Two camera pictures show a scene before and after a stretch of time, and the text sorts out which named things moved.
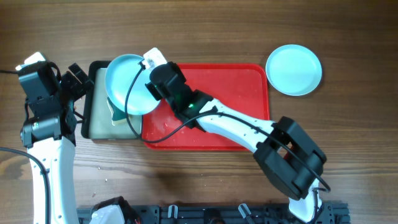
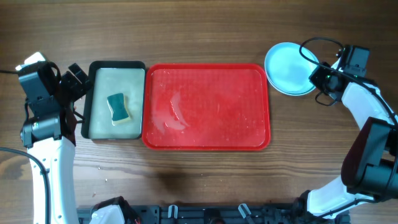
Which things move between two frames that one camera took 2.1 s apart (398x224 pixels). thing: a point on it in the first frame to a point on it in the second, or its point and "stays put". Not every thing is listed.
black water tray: (96, 117) stays put
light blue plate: (120, 75) to (288, 71)
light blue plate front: (293, 70) stays put
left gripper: (78, 89) stays put
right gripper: (175, 72) to (315, 76)
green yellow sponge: (119, 117) stays put
